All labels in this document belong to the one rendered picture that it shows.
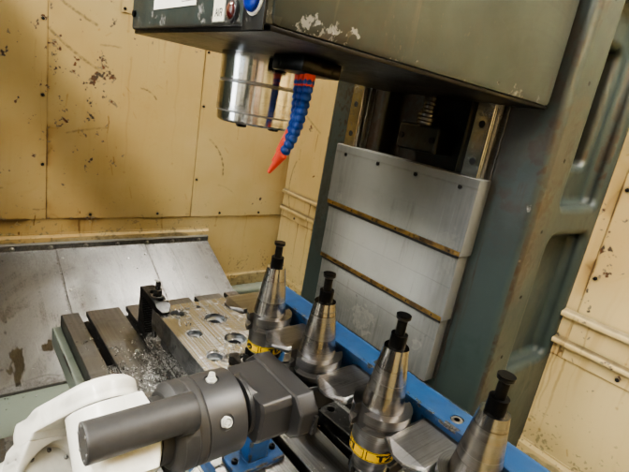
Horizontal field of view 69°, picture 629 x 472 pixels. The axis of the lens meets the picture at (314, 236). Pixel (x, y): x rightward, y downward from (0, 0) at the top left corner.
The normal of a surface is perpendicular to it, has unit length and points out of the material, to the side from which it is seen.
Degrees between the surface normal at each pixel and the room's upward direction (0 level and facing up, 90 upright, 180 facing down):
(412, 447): 0
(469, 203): 90
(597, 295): 90
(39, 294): 24
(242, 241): 90
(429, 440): 0
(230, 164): 90
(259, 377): 0
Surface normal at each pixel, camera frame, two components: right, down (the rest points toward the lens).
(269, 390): 0.17, -0.95
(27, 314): 0.40, -0.73
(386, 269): -0.77, 0.05
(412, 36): 0.61, 0.32
